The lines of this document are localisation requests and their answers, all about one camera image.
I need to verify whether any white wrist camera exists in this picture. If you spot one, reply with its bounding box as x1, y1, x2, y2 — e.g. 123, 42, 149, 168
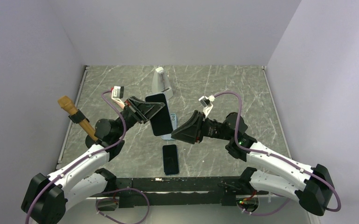
111, 86, 124, 102
199, 95, 215, 118

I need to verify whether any grey metronome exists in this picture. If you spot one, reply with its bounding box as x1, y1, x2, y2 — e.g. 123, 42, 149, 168
152, 67, 173, 100

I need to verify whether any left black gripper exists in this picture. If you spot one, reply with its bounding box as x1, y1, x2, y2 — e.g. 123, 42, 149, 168
115, 96, 166, 139

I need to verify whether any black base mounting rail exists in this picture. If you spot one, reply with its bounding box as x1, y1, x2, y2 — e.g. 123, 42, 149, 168
85, 176, 269, 208

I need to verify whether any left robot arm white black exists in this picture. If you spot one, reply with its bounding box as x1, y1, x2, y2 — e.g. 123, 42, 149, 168
21, 96, 167, 224

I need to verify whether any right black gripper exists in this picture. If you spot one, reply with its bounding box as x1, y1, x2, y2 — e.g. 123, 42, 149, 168
172, 110, 233, 144

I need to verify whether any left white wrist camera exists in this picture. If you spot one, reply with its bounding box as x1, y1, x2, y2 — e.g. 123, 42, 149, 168
111, 86, 124, 102

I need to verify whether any light blue phone case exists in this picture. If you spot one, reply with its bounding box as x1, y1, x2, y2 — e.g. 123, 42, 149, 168
161, 113, 177, 140

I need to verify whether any black phone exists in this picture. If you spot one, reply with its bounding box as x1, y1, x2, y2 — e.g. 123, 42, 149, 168
145, 93, 173, 136
162, 144, 180, 175

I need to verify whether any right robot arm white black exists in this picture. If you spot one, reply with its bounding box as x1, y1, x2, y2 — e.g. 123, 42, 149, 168
171, 111, 335, 216

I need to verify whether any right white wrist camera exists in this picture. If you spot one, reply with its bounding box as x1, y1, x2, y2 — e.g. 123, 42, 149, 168
199, 95, 215, 118

